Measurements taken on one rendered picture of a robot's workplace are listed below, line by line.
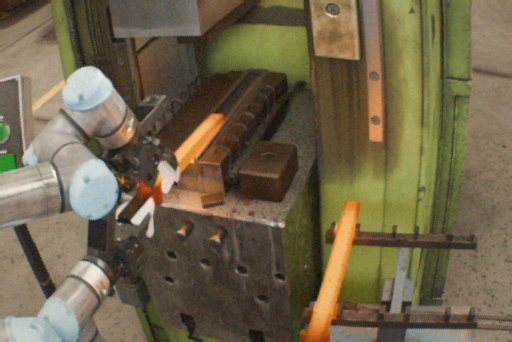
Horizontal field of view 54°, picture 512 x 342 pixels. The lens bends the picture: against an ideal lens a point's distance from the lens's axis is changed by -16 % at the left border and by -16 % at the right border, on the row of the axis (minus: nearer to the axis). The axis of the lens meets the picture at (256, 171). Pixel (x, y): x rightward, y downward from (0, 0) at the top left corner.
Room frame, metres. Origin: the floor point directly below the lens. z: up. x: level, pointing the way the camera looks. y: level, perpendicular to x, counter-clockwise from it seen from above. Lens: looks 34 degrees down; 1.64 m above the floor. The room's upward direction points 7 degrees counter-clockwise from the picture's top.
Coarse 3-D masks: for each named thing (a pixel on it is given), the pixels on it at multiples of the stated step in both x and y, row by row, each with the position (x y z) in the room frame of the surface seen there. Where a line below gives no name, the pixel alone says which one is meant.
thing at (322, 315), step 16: (352, 208) 0.88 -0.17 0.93; (352, 224) 0.83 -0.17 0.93; (336, 240) 0.79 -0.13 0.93; (336, 256) 0.75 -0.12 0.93; (336, 272) 0.71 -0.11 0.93; (336, 288) 0.67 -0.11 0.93; (320, 304) 0.64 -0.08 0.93; (320, 320) 0.60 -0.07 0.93; (304, 336) 0.57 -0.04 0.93; (320, 336) 0.56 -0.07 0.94
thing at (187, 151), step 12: (216, 120) 1.13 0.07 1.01; (204, 132) 1.08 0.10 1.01; (192, 144) 1.04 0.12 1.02; (180, 156) 0.99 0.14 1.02; (192, 156) 1.02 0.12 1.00; (180, 168) 0.97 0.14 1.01; (144, 192) 0.87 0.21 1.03; (156, 192) 0.87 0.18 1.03; (132, 204) 0.83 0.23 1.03; (156, 204) 0.87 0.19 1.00; (120, 216) 0.80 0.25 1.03; (132, 216) 0.80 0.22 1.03
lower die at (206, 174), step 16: (224, 80) 1.38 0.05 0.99; (240, 80) 1.34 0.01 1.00; (256, 80) 1.33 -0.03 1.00; (272, 80) 1.34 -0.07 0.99; (208, 96) 1.30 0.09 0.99; (224, 96) 1.26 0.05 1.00; (272, 96) 1.27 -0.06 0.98; (192, 112) 1.24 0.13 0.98; (208, 112) 1.21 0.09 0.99; (240, 112) 1.19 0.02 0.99; (256, 112) 1.18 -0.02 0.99; (176, 128) 1.18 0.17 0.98; (192, 128) 1.15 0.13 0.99; (224, 128) 1.13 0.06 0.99; (240, 128) 1.12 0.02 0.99; (176, 144) 1.09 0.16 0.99; (208, 144) 1.06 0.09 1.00; (224, 144) 1.06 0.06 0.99; (208, 160) 1.01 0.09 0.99; (224, 160) 1.01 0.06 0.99; (192, 176) 1.02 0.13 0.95; (208, 176) 1.00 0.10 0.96; (224, 176) 1.00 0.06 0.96; (208, 192) 1.00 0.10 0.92; (224, 192) 0.99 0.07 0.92
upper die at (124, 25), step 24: (120, 0) 1.06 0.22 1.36; (144, 0) 1.03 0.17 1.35; (168, 0) 1.01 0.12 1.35; (192, 0) 0.99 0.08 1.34; (216, 0) 1.06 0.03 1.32; (240, 0) 1.16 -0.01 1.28; (120, 24) 1.06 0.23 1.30; (144, 24) 1.04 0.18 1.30; (168, 24) 1.02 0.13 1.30; (192, 24) 0.99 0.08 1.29
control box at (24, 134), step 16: (0, 80) 1.17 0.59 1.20; (16, 80) 1.17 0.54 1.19; (0, 96) 1.15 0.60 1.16; (16, 96) 1.15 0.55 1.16; (0, 112) 1.13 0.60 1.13; (16, 112) 1.13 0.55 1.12; (32, 112) 1.19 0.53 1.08; (16, 128) 1.11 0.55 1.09; (32, 128) 1.16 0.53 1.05; (0, 144) 1.09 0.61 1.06; (16, 144) 1.09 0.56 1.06; (16, 160) 1.07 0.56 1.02
